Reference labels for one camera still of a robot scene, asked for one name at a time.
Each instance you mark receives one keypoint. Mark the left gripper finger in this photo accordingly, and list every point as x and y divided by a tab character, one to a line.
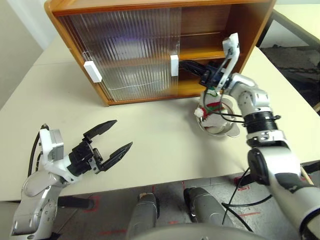
116	156
100	130

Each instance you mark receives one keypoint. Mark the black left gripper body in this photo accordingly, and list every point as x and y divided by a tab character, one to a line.
82	160

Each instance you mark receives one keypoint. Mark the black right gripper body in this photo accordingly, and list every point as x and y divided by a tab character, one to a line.
210	75

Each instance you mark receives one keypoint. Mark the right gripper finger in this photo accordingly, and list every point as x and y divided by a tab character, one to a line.
193	64
196	72

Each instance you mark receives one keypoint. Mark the ribbed glass sliding door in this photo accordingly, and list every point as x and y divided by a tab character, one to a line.
160	32
100	37

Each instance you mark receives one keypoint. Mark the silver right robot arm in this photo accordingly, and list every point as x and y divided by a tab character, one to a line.
255	100

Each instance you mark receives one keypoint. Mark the wooden cabinet shelf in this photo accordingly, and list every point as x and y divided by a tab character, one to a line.
200	53

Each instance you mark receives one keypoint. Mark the white plush bear toy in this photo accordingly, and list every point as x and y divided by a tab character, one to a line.
211	107

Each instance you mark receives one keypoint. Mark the wooden cabinet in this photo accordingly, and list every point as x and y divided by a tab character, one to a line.
245	27

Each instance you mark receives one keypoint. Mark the black table leg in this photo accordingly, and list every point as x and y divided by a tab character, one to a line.
311	166
248	180
75	202

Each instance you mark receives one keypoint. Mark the metal bowl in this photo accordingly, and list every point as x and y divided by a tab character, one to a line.
228	128

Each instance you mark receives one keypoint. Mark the grey robot left leg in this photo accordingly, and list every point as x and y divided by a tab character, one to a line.
145	212

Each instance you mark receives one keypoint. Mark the grey robot leg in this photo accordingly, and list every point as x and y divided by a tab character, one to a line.
145	212
207	205

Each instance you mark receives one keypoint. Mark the grey robot right leg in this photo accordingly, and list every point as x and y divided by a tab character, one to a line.
207	205

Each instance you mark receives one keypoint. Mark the grey robot torso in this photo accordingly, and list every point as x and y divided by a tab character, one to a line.
200	233

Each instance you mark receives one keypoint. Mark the thin wooden stick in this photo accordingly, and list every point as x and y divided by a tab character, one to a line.
307	176

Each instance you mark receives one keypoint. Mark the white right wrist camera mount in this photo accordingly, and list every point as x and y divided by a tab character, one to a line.
231	62

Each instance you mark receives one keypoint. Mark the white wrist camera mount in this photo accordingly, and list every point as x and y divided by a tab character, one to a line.
231	62
56	145

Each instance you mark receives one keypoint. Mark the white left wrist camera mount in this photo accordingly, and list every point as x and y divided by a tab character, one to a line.
56	145

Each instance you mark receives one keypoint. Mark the beige table with black frame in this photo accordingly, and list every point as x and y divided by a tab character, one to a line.
295	17

